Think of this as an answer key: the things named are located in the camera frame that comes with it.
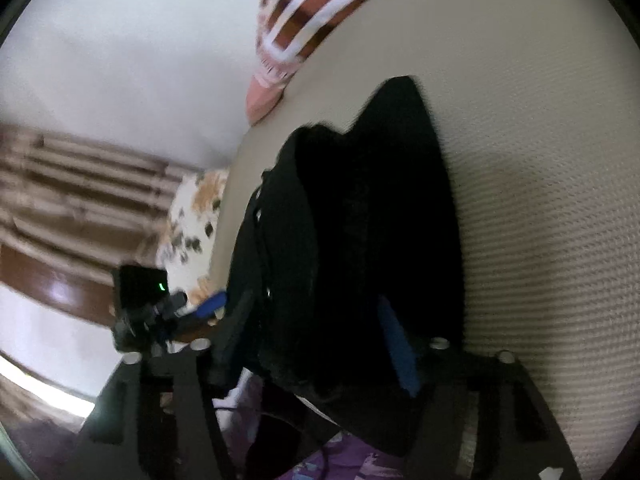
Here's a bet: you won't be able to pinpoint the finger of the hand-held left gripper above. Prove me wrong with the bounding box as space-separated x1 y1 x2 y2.
175 290 228 332

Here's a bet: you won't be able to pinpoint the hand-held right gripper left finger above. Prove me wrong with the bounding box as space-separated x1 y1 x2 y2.
75 339 241 480

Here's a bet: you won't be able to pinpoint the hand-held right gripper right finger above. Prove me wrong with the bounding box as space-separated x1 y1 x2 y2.
378 296 582 480

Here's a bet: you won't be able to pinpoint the black pants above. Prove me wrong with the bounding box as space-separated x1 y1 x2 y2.
207 75 466 456

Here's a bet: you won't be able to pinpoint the floral white orange pillow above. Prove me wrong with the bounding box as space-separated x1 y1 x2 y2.
155 167 231 301

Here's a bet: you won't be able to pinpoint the purple patterned clothing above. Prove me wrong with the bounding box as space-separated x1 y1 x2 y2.
220 375 416 480

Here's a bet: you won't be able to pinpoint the striped brown curtain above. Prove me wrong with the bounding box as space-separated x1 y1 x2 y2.
0 125 191 281

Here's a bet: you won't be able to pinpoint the beige mattress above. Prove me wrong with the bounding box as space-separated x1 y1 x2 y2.
207 0 640 480

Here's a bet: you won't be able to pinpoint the checked pink white pillow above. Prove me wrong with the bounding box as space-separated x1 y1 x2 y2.
245 0 406 126

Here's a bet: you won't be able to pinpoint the brown wooden bed frame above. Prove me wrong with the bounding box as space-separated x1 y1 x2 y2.
0 242 216 343

